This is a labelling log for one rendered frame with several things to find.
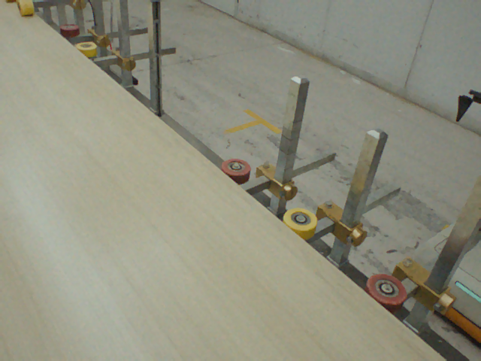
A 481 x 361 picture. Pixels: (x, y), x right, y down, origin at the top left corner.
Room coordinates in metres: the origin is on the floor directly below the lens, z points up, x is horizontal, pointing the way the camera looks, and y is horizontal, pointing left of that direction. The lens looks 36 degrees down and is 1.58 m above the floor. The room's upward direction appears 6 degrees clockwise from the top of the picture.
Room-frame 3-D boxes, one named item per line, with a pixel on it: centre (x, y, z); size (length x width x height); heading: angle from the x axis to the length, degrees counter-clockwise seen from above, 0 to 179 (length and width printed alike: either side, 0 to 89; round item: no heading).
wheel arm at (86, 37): (2.07, 0.67, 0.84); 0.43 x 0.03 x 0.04; 132
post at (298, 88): (1.05, -0.13, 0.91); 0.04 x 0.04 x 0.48; 42
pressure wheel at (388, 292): (0.61, -0.32, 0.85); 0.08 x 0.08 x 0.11
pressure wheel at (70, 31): (1.94, 0.82, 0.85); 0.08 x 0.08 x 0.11
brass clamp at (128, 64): (1.82, 0.55, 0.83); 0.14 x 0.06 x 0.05; 42
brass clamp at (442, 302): (0.69, -0.44, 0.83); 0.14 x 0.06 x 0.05; 42
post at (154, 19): (1.60, 0.36, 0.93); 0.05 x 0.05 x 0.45; 42
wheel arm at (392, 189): (0.93, -0.30, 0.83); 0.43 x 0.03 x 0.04; 132
